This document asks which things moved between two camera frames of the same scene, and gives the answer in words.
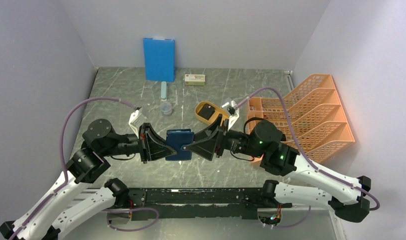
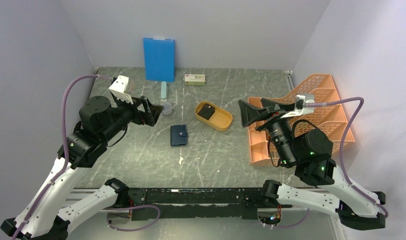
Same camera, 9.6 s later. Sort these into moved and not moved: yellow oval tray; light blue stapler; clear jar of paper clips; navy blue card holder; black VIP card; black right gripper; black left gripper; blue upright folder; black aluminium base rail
Moved: navy blue card holder; black left gripper; black right gripper
Not moved: yellow oval tray; blue upright folder; black aluminium base rail; black VIP card; clear jar of paper clips; light blue stapler
